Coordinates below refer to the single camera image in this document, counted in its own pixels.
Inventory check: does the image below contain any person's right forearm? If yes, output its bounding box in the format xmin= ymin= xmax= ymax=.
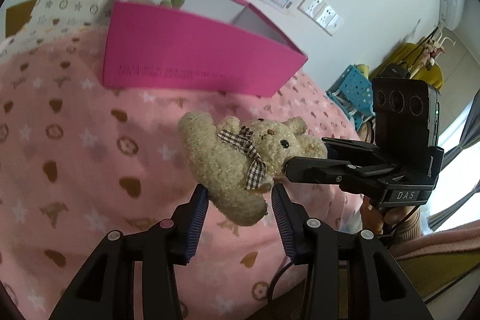
xmin=397 ymin=209 xmax=425 ymax=240

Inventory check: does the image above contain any pink cardboard box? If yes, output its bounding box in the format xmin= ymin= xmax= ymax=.
xmin=102 ymin=0 xmax=309 ymax=98

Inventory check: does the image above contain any yellow garment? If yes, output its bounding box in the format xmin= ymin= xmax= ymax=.
xmin=379 ymin=43 xmax=445 ymax=90

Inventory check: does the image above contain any person's right hand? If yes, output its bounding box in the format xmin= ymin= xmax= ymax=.
xmin=361 ymin=194 xmax=421 ymax=237

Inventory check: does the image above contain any black cable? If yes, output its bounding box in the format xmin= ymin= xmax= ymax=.
xmin=267 ymin=260 xmax=298 ymax=307

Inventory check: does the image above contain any blue plastic basket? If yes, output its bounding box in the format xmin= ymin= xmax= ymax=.
xmin=326 ymin=65 xmax=376 ymax=133

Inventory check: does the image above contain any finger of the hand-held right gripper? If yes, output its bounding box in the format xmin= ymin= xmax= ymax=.
xmin=322 ymin=136 xmax=379 ymax=160
xmin=284 ymin=155 xmax=398 ymax=195

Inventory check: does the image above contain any black bag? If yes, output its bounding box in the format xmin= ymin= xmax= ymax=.
xmin=380 ymin=63 xmax=412 ymax=79

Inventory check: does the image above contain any white wall socket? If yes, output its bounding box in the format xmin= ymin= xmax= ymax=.
xmin=298 ymin=0 xmax=326 ymax=16
xmin=316 ymin=5 xmax=344 ymax=36

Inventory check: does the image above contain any pink patterned blanket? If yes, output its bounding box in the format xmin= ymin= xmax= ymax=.
xmin=0 ymin=0 xmax=480 ymax=320

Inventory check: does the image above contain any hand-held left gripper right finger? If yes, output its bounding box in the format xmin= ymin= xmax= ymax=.
xmin=271 ymin=184 xmax=428 ymax=320

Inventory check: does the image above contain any beige teddy bear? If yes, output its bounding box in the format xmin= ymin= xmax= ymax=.
xmin=177 ymin=111 xmax=328 ymax=227

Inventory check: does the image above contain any olive brown cloth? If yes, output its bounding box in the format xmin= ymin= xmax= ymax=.
xmin=5 ymin=0 xmax=41 ymax=40

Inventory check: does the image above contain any olive bed sheet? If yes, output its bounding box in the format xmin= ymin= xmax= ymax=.
xmin=397 ymin=249 xmax=480 ymax=300

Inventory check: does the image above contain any hanging small doll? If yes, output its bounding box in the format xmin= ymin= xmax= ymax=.
xmin=418 ymin=25 xmax=455 ymax=69

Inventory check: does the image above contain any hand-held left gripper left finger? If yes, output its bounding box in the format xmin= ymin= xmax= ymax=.
xmin=49 ymin=184 xmax=210 ymax=320

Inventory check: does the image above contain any green plush toy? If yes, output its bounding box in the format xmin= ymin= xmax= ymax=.
xmin=127 ymin=0 xmax=187 ymax=11

